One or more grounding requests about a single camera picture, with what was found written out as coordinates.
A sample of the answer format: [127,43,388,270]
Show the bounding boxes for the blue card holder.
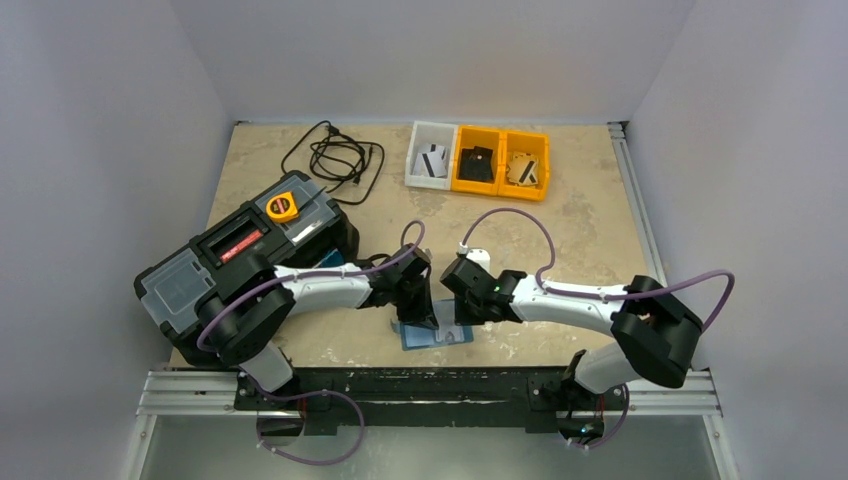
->
[390,299,474,351]

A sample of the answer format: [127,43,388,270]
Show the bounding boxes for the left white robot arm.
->
[196,244,431,409]

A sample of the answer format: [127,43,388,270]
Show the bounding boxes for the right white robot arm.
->
[440,255,704,407]

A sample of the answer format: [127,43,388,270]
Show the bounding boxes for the white cards in bin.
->
[412,143,448,178]

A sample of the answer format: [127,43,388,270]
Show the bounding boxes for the gold cards in bin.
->
[506,151,539,187]

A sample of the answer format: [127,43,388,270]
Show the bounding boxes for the black cards in bin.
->
[457,146,495,183]

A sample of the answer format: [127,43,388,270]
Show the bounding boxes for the black tool box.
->
[134,171,360,368]

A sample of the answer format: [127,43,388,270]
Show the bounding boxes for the yellow tape measure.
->
[265,191,300,224]

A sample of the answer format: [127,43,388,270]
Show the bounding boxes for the white plastic bin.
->
[404,121,459,191]

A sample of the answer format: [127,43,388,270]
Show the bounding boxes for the left yellow plastic bin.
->
[451,125,505,196]

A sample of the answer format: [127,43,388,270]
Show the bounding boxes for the yellow plastic bin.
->
[451,125,505,196]
[497,130,551,202]

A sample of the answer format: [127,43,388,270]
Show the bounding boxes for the right yellow plastic bin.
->
[497,130,551,202]

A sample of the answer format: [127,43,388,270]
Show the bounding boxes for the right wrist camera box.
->
[458,244,491,272]

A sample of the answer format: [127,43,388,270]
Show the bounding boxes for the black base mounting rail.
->
[234,366,627,439]

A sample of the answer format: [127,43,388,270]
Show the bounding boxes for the black coiled cable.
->
[280,120,386,207]

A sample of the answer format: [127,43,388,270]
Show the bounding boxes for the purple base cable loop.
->
[255,389,367,466]

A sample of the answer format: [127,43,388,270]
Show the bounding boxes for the aluminium frame rail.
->
[607,122,667,284]

